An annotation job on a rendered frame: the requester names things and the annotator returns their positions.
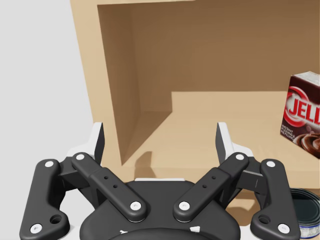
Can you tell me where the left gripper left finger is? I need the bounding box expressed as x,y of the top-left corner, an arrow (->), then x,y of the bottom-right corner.
19,121 -> 147,240

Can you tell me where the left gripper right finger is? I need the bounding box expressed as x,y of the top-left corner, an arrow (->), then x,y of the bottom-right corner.
172,121 -> 302,240

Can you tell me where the blue flat can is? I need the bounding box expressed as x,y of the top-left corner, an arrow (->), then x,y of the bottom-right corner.
288,187 -> 320,239

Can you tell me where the pale wooden shelf unit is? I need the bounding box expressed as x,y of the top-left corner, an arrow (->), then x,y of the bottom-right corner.
69,0 -> 320,229

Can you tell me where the brown and red carton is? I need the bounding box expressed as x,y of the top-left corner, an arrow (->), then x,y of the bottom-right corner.
279,70 -> 320,160

